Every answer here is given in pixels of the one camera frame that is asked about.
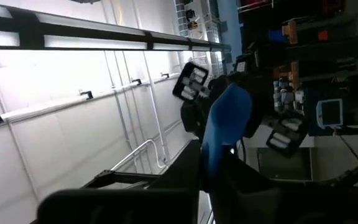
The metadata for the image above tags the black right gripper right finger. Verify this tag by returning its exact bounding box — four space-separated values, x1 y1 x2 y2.
209 148 358 224

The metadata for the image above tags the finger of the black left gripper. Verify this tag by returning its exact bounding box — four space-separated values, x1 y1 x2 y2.
244 89 275 139
180 98 213 142

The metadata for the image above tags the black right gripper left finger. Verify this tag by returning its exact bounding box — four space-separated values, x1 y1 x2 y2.
37 139 201 224

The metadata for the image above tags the small blue measuring cup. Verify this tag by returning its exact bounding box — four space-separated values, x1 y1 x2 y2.
201 82 254 190

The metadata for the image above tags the blue framed screen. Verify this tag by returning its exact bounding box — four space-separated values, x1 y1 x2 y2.
315 98 344 130

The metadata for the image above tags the dark storage shelf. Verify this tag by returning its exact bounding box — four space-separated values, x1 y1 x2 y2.
237 0 358 94

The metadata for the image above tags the long ceiling light strip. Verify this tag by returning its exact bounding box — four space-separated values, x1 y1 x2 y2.
0 2 231 52

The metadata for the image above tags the black aluminium rig frame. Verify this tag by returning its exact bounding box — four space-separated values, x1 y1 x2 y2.
81 169 162 190

